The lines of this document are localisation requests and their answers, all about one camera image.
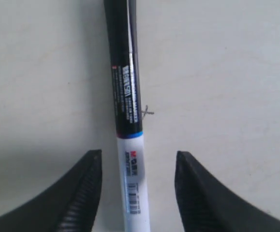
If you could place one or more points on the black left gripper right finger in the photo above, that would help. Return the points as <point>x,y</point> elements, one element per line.
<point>207,205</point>

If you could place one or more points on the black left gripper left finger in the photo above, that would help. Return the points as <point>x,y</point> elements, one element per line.
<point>69,205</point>

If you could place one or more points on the black and white marker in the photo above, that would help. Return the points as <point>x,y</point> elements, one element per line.
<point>121,23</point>

